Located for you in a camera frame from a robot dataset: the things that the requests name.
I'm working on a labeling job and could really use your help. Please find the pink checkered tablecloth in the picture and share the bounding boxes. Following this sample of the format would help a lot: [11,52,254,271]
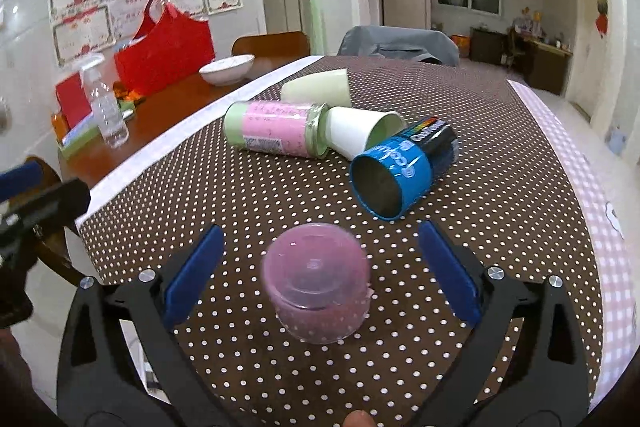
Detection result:
[505,79,640,414]

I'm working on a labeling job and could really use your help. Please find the pink plastic cup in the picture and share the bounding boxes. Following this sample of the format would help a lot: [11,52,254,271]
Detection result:
[261,222,374,346]

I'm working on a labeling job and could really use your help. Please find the blue and black printed cup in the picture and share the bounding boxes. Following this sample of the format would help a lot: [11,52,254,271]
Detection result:
[349,117,461,223]

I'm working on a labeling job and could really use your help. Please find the clear plastic water bottle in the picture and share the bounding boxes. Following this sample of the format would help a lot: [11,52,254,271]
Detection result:
[79,56,130,150]

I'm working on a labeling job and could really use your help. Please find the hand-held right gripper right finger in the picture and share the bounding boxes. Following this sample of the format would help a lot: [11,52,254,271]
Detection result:
[417,219,588,427]

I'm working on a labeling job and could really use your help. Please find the pink and green glass jar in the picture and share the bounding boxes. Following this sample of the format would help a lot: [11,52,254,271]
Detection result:
[223,100,332,158]

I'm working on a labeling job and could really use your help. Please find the brown polka dot tablecloth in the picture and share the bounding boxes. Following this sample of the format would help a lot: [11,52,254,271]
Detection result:
[75,55,609,427]

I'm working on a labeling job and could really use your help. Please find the red box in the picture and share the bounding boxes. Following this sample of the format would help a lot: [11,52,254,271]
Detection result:
[54,72,94,128]

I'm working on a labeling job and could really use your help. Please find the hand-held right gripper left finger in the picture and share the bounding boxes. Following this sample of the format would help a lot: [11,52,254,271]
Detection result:
[56,223,226,427]

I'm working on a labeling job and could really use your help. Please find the colourful snack wrapper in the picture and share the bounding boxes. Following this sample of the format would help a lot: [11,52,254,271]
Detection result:
[113,81,147,108]

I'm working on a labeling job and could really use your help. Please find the red bag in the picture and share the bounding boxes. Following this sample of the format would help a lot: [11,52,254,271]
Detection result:
[113,0,216,97]

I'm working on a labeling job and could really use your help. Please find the pale green cup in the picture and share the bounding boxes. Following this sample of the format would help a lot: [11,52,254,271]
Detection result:
[279,68,354,108]

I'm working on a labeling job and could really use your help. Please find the blue bin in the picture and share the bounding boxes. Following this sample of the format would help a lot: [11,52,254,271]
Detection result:
[607,126,629,156]

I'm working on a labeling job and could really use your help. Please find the white paper cup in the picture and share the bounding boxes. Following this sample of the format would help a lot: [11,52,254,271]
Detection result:
[326,106,407,162]

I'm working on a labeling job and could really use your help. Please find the dark wooden desk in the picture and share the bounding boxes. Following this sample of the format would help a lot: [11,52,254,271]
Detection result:
[469,26,573,96]

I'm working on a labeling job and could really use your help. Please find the red wall decoration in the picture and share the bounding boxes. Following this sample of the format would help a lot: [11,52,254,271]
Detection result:
[594,0,612,38]

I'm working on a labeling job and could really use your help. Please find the grey covered chair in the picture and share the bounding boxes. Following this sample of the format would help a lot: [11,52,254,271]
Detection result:
[337,25,460,68]

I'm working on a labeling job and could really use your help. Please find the white bowl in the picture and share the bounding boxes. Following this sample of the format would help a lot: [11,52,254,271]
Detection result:
[198,54,256,87]

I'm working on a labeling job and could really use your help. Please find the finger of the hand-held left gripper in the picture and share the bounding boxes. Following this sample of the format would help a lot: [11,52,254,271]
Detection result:
[0,161,92,240]

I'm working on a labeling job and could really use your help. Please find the dark wooden chair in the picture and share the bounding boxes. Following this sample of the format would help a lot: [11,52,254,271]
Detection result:
[22,156,92,289]

